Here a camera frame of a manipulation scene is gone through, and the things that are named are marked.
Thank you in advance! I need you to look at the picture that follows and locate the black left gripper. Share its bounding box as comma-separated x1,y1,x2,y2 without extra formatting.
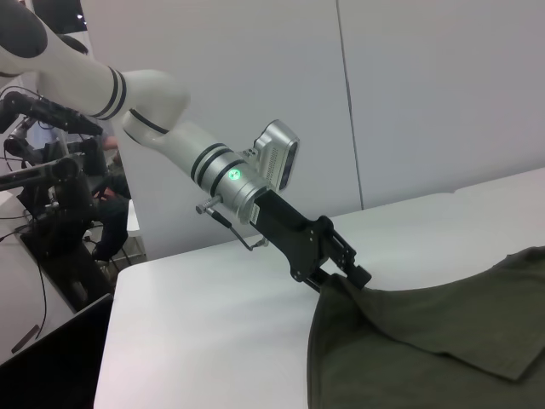
248,189,373,296

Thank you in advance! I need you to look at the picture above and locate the dark green t-shirt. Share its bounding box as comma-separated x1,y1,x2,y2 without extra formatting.
306,245,545,409

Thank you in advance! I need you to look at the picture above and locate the black flat panel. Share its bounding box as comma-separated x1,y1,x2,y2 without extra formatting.
0,292,115,409

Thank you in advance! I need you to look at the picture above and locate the left arm gripper cable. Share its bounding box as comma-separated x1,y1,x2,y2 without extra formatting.
195,198,270,253

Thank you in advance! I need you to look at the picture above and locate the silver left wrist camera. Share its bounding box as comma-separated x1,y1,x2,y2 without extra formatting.
240,119,301,192

